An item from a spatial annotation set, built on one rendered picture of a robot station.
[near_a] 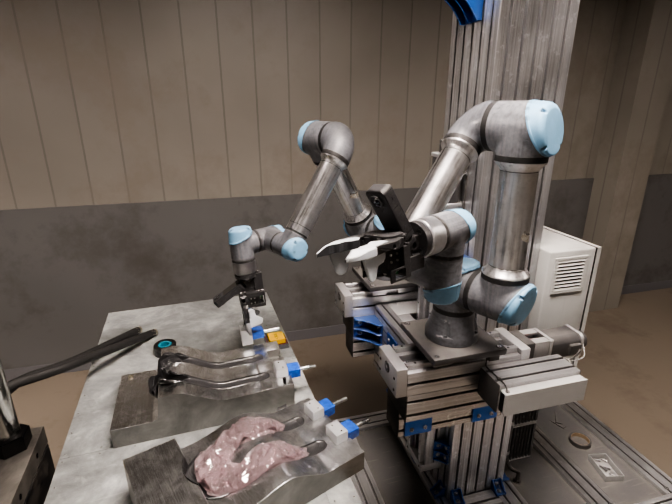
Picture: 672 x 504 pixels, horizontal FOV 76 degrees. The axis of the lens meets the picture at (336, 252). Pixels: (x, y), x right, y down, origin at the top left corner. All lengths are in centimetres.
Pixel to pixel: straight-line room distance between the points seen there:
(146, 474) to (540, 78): 142
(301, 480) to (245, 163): 214
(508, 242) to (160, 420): 102
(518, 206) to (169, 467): 98
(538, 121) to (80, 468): 136
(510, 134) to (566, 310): 80
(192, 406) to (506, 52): 130
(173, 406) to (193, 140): 186
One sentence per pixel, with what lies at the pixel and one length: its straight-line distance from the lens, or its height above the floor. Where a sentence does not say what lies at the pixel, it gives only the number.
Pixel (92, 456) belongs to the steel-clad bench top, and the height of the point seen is 80.
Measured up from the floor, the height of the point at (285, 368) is 92.
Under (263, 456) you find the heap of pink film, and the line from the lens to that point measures 111.
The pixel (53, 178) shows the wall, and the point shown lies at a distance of 301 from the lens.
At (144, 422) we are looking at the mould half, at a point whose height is 86.
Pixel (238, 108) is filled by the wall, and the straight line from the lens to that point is 284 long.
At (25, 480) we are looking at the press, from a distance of 149.
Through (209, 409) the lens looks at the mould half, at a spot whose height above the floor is 86.
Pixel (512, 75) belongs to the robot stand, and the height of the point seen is 175.
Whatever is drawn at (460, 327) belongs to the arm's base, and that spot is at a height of 110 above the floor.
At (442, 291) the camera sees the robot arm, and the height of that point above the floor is 132.
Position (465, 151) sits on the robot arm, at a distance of 109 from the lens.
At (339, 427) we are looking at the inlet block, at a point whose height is 88.
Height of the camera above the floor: 168
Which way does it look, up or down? 19 degrees down
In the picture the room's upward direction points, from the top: straight up
